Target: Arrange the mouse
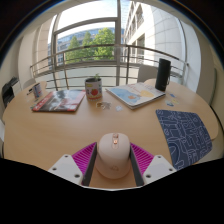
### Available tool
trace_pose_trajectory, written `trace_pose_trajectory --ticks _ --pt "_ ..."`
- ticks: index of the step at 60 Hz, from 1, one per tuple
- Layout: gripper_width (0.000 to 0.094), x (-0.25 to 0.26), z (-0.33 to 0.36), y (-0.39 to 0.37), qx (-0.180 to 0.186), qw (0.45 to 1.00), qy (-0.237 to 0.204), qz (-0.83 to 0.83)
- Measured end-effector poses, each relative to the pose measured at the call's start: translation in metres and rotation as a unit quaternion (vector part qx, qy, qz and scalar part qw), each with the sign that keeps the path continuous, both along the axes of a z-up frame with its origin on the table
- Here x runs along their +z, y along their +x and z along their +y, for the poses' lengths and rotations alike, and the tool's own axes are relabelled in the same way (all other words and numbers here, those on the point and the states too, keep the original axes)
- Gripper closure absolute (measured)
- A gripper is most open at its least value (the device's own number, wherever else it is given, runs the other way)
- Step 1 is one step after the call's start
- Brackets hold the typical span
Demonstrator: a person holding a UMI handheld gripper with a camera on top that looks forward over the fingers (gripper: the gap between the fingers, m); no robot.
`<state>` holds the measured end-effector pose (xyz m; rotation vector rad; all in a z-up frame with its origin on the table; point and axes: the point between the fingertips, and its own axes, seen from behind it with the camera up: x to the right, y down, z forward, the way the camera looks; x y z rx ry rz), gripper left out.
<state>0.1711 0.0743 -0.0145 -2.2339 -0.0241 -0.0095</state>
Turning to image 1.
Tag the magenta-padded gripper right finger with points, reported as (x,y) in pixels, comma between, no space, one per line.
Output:
(156,166)

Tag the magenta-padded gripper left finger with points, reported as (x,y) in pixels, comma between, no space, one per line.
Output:
(68,166)

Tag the pale pink computer mouse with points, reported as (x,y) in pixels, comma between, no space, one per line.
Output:
(113,156)

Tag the blue patterned mouse pad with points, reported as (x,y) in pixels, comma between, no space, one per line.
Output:
(185,136)

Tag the blue square sticker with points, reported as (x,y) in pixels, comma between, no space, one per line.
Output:
(169,103)

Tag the red and black magazine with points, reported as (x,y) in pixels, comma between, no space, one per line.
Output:
(60,100)

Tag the yellow round sticker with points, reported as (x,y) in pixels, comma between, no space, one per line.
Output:
(176,101)

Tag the small pale sticker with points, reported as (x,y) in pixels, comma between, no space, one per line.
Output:
(119,108)

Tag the small blue sticker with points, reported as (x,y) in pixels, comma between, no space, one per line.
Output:
(172,95)

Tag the light illustrated magazine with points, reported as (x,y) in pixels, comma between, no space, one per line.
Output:
(135,95)

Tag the small white printed can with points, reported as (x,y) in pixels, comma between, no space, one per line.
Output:
(37,90)

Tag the white chair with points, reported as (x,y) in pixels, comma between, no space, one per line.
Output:
(146,73)
(28,84)

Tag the tall black mug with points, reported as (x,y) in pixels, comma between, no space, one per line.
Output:
(163,75)

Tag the black printer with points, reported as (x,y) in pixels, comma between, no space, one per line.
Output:
(8,91)

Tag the metal window railing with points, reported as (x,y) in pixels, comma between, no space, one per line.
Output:
(100,62)

